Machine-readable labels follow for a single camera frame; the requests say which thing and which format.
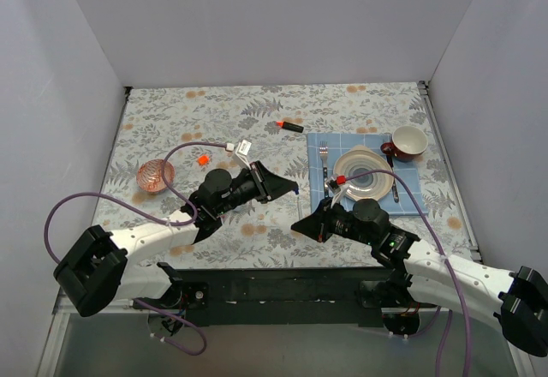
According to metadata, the white thin pen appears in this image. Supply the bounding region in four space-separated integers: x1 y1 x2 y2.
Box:
295 189 302 220

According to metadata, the orange highlighter cap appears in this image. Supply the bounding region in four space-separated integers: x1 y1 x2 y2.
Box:
198 155 209 165

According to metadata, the orange black highlighter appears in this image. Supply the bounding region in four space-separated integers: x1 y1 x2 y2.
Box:
276 121 304 134

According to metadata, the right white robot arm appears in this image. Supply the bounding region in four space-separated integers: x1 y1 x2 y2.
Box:
291 199 547 357

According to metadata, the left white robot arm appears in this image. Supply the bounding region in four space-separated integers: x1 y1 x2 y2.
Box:
54 161 299 317

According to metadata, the beige ceramic plate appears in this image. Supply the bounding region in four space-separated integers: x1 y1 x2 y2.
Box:
333 145 393 201

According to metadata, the blue checkered cloth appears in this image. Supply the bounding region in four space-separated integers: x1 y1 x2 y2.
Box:
306 131 429 218

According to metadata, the silver fork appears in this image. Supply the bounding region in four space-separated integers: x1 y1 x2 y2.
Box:
319 141 329 183

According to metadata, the orange patterned bowl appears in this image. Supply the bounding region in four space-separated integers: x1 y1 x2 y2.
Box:
136 159 167 194

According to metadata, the red white cup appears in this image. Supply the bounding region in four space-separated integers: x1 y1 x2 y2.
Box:
380 125 428 162

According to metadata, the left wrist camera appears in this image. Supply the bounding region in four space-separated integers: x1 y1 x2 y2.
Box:
233 140 252 170

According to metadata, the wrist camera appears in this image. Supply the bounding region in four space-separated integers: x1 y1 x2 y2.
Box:
324 176 348 207
233 140 252 170

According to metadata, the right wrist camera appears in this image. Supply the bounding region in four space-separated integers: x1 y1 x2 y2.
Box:
324 176 348 207

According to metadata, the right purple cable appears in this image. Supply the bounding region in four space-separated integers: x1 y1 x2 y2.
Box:
344 169 474 377

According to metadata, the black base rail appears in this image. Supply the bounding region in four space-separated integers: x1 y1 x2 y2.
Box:
146 268 422 335

